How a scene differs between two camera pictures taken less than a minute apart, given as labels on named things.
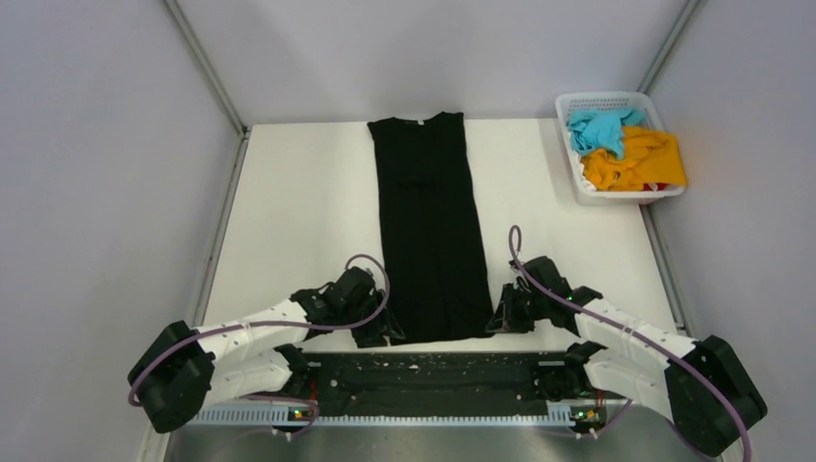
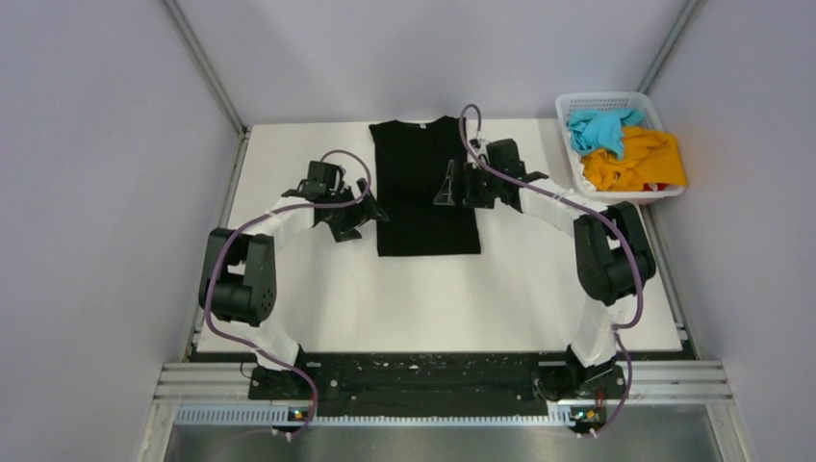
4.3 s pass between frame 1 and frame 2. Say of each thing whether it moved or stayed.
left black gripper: moved
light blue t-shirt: stayed
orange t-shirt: stayed
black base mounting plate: stayed
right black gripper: moved
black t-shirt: moved
